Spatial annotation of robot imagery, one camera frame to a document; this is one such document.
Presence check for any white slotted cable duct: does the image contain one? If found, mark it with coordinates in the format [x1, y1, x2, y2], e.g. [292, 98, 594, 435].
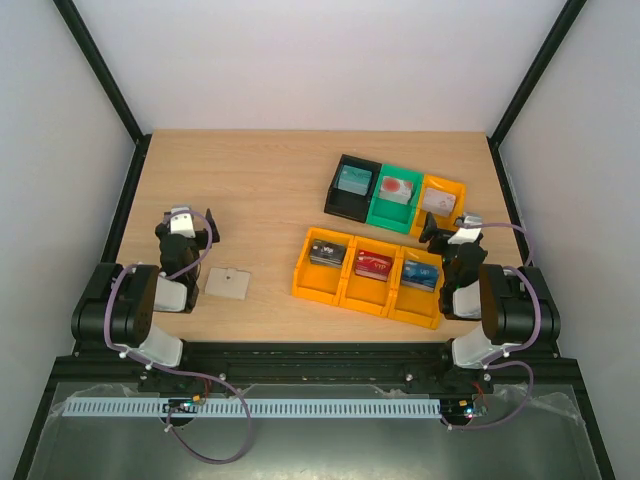
[62, 397, 441, 419]

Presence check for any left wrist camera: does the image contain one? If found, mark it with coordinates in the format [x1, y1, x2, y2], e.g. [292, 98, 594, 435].
[169, 205, 196, 239]

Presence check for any yellow bin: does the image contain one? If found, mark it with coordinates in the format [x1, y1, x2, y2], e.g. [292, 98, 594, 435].
[409, 175, 466, 238]
[339, 236, 401, 317]
[388, 246, 444, 330]
[291, 227, 354, 306]

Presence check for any black VIP card stack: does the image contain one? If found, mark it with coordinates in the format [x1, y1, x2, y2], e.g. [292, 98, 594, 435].
[309, 239, 347, 268]

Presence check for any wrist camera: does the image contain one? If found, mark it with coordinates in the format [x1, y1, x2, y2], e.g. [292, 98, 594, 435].
[169, 205, 196, 239]
[448, 212, 483, 245]

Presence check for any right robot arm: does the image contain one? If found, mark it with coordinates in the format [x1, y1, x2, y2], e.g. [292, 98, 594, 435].
[419, 212, 561, 392]

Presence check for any teal card stack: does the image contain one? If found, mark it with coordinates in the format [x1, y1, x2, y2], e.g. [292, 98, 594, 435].
[337, 164, 372, 196]

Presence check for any black frame post left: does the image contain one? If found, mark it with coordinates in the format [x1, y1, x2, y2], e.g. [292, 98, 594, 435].
[53, 0, 151, 146]

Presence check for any yellow bin lower right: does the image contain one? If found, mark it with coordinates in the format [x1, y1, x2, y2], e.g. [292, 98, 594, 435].
[388, 246, 444, 330]

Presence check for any red white card stack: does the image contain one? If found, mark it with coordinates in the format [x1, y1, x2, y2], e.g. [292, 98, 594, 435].
[378, 176, 413, 205]

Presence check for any black bin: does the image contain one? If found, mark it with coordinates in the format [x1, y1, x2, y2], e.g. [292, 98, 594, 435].
[324, 154, 382, 223]

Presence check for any yellow bin upper right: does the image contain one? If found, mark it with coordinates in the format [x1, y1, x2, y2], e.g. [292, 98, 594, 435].
[409, 175, 466, 238]

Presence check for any yellow bin lower middle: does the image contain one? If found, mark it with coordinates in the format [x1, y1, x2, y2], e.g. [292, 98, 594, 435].
[339, 236, 401, 317]

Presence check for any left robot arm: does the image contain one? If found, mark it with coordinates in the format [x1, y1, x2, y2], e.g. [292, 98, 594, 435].
[71, 206, 220, 370]

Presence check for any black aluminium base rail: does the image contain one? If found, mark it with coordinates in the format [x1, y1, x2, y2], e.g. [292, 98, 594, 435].
[49, 341, 586, 396]

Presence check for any black frame post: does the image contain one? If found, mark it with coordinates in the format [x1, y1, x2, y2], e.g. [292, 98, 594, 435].
[53, 0, 151, 146]
[488, 0, 589, 146]

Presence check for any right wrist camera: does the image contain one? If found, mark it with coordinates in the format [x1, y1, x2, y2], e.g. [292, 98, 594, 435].
[448, 212, 483, 245]

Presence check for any yellow bin lower left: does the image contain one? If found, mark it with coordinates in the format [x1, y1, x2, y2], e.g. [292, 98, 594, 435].
[291, 227, 354, 306]

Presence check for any red VIP card stack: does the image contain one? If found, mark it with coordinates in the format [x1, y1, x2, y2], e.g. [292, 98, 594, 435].
[354, 250, 394, 282]

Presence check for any blue VIP card stack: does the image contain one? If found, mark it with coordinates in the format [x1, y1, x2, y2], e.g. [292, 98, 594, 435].
[400, 260, 439, 292]

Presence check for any black frame post right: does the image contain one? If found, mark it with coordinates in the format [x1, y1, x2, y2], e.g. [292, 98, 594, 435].
[488, 0, 589, 146]

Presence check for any green bin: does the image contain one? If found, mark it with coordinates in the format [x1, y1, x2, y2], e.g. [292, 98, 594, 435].
[366, 164, 424, 234]

